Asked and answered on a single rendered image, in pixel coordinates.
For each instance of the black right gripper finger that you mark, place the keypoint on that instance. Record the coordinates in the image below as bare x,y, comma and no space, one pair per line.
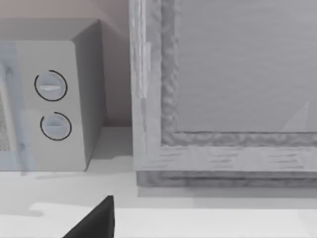
99,220

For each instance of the pale microwave oven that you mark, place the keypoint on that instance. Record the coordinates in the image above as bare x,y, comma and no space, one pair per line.
49,153

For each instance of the small microwave knob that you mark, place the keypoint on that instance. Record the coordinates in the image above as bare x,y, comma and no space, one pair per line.
56,126

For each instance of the large microwave knob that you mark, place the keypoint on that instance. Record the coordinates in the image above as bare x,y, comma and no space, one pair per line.
50,85

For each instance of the grey cabinet door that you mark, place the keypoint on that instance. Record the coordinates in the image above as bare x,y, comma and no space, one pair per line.
242,74

